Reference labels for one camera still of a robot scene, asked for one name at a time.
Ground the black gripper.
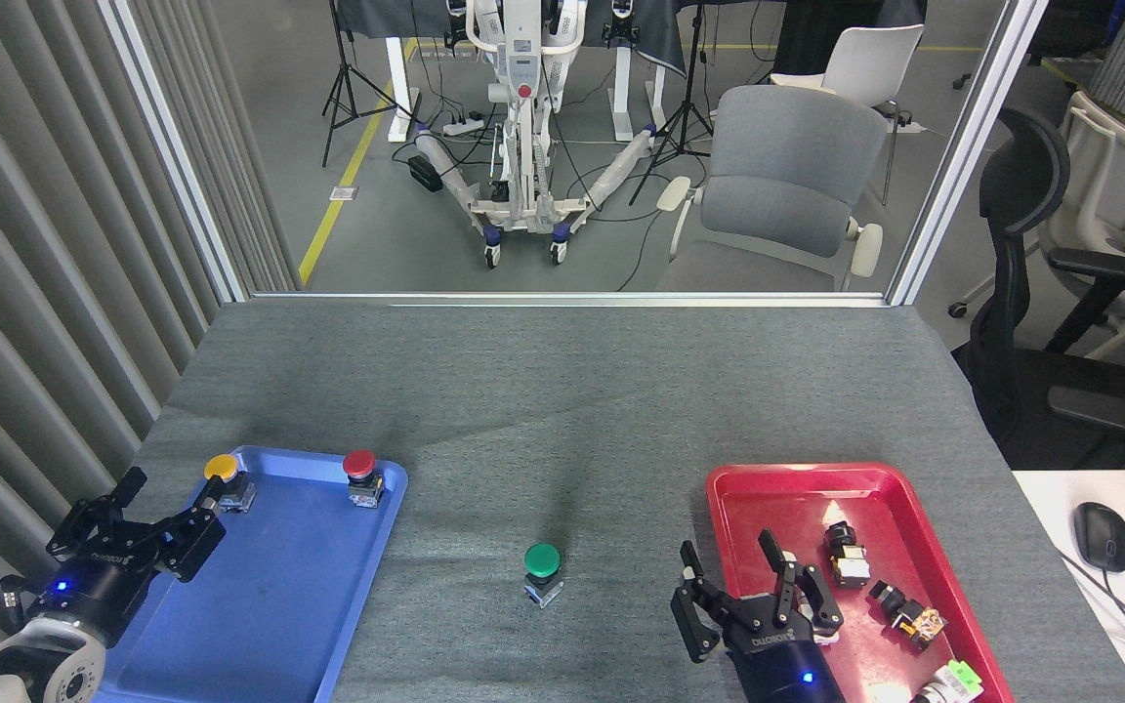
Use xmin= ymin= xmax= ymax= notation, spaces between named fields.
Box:
xmin=28 ymin=467 xmax=229 ymax=648
xmin=671 ymin=529 xmax=847 ymax=703

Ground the green push button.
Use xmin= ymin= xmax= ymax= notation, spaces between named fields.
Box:
xmin=522 ymin=543 xmax=565 ymax=610

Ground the yellow push button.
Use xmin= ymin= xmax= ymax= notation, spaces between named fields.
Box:
xmin=203 ymin=454 xmax=258 ymax=515

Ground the red push button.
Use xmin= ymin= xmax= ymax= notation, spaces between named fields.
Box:
xmin=342 ymin=449 xmax=387 ymax=510

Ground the red plastic tray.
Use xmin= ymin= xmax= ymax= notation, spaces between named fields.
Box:
xmin=705 ymin=462 xmax=1016 ymax=703

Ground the blue plastic tray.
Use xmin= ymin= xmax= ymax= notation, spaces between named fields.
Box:
xmin=77 ymin=446 xmax=409 ymax=703

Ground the white desk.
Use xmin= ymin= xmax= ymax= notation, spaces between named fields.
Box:
xmin=1012 ymin=471 xmax=1125 ymax=703

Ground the black computer mouse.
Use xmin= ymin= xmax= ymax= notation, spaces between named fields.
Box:
xmin=1073 ymin=502 xmax=1125 ymax=573

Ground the grey office chair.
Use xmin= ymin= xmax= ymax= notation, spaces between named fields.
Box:
xmin=655 ymin=85 xmax=891 ymax=294

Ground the black mesh office chair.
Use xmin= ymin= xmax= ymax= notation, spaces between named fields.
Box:
xmin=953 ymin=107 xmax=1125 ymax=471

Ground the white table leg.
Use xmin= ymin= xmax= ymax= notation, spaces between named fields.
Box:
xmin=611 ymin=44 xmax=667 ymax=144
xmin=386 ymin=37 xmax=423 ymax=144

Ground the white plastic chair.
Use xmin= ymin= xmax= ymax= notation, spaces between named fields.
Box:
xmin=771 ymin=24 xmax=926 ymax=207

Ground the black cloth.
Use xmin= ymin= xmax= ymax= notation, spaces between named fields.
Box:
xmin=333 ymin=0 xmax=688 ymax=80

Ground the white wheeled stand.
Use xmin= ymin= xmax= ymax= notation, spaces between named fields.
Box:
xmin=414 ymin=0 xmax=658 ymax=270

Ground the black knob switch white base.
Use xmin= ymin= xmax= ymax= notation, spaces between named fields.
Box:
xmin=821 ymin=522 xmax=872 ymax=588

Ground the black knob switch orange base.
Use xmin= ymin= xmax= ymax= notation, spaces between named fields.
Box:
xmin=867 ymin=580 xmax=948 ymax=652

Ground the green and white switch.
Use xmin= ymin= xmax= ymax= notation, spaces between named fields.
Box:
xmin=912 ymin=659 xmax=985 ymax=703

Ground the silver frame rail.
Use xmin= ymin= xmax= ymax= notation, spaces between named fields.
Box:
xmin=250 ymin=291 xmax=891 ymax=310

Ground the black mouse cable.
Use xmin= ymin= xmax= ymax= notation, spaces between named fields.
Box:
xmin=1056 ymin=547 xmax=1125 ymax=665

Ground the silver frame post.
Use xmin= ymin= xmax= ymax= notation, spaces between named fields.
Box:
xmin=99 ymin=0 xmax=253 ymax=305
xmin=885 ymin=0 xmax=1052 ymax=307

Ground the black camera tripod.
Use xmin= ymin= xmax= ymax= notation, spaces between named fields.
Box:
xmin=629 ymin=0 xmax=716 ymax=207
xmin=321 ymin=0 xmax=417 ymax=168

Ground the white frame office chair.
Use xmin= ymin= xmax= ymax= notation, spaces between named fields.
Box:
xmin=948 ymin=91 xmax=1125 ymax=362

